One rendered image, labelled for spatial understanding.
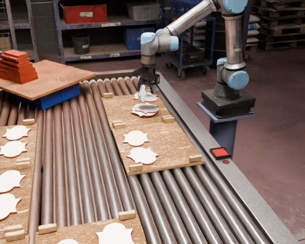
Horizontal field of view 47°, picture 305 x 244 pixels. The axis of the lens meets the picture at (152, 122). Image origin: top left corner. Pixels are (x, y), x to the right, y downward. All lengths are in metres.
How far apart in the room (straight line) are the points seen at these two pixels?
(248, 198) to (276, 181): 1.76
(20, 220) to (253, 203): 0.85
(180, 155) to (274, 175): 1.75
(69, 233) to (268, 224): 0.69
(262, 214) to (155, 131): 0.70
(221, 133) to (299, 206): 1.03
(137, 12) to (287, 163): 3.64
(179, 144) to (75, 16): 4.38
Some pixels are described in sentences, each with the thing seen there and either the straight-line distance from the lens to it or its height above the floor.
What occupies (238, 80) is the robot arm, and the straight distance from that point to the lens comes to 1.98.
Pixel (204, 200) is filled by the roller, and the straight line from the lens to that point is 1.41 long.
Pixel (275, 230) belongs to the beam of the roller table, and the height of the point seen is 0.92.
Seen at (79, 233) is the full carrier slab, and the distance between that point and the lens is 1.26.
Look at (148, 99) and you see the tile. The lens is 1.93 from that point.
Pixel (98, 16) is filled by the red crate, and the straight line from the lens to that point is 5.90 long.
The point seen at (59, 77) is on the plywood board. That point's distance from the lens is 2.32.
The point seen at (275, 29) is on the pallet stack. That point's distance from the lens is 6.78.
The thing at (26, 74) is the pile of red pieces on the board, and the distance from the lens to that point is 2.27.
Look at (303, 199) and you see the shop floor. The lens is 3.07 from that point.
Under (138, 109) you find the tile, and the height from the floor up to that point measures 0.96.
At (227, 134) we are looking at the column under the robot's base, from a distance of 2.26.
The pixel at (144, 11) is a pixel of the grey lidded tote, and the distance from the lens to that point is 6.07.
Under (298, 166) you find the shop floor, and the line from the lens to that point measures 3.46.
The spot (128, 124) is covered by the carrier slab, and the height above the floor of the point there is 0.94.
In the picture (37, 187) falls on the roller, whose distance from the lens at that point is 1.52.
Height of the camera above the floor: 1.80
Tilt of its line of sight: 27 degrees down
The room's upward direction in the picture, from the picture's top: straight up
